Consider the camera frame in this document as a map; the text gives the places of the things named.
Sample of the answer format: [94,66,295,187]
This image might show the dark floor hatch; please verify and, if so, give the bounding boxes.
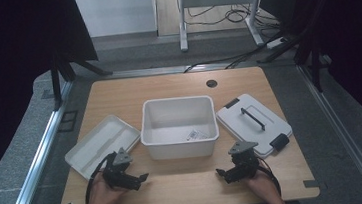
[55,109,81,134]

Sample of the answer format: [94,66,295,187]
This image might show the person's left hand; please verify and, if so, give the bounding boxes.
[84,170,130,204]

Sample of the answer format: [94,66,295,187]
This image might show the white lid with black handle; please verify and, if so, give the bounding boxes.
[214,89,296,163]

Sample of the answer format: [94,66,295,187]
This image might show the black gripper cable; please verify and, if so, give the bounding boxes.
[257,154,283,199]
[80,151,121,204]

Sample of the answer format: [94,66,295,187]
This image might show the metal floor rail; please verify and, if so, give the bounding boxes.
[295,57,362,204]
[110,60,234,81]
[0,79,86,204]

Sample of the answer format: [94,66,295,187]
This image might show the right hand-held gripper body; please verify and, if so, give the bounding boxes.
[226,139,263,182]

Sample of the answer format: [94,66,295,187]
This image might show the small white packet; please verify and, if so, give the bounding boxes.
[185,128,210,143]

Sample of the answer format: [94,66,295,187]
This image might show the black floor cables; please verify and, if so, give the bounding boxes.
[176,0,289,75]

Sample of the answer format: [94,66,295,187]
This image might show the white plastic storage box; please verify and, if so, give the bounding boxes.
[137,93,222,163]

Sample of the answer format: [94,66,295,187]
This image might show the white bin lid left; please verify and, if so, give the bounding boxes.
[60,111,146,183]

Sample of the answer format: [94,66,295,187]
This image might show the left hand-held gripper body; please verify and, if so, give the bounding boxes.
[99,145,142,194]

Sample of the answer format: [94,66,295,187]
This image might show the black table grommet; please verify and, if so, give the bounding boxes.
[205,78,219,90]

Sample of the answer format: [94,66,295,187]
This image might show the person's right hand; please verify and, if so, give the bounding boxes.
[244,167,281,204]

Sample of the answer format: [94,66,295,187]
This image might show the black tripod stand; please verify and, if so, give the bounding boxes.
[47,47,117,112]
[253,32,328,99]

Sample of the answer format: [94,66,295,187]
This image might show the white power strip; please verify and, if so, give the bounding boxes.
[264,36,287,51]

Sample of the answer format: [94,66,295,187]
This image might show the black curtain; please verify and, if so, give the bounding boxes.
[0,0,112,198]
[259,0,362,156]

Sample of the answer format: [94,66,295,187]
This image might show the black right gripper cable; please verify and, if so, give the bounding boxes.
[257,154,283,199]

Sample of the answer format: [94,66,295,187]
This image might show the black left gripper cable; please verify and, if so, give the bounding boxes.
[80,151,121,204]

